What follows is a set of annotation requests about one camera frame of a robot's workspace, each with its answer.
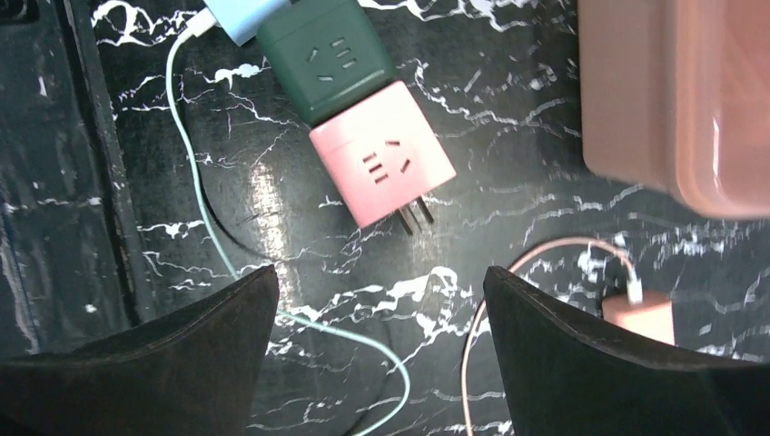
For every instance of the pink plastic storage box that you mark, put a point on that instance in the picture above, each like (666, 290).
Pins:
(674, 95)

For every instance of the pink usb charger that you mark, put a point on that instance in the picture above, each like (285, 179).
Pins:
(652, 318)

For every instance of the pink cube socket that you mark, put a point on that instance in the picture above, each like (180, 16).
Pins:
(382, 154)

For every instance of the dark green cube socket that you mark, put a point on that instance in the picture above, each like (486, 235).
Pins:
(326, 56)

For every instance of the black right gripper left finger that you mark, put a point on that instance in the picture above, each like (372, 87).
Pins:
(191, 372)

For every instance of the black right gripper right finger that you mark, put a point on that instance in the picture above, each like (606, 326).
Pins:
(566, 372)

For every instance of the light blue plug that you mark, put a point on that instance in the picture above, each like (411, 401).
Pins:
(241, 19)

